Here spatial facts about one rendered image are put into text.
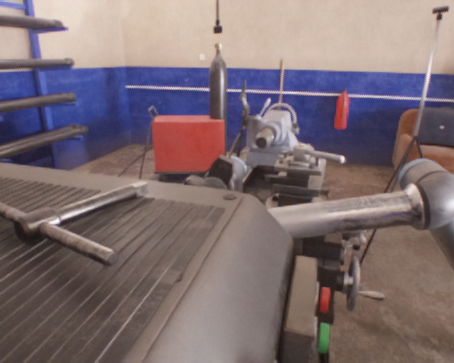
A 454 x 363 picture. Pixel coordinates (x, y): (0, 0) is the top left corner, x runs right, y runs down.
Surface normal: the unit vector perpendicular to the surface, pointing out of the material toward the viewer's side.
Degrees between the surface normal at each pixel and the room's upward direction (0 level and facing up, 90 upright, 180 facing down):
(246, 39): 90
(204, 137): 90
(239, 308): 45
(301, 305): 0
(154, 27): 90
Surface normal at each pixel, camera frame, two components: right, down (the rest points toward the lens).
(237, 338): 0.69, -0.59
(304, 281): 0.01, -0.93
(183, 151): 0.07, 0.36
